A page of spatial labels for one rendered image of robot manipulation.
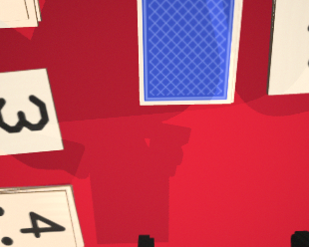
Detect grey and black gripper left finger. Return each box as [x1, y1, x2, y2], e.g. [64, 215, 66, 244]
[138, 235, 155, 247]

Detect blue-backed card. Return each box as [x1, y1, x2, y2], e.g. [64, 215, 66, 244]
[137, 0, 239, 106]

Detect dark red cloth mat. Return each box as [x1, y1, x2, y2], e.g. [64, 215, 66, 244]
[0, 0, 309, 247]

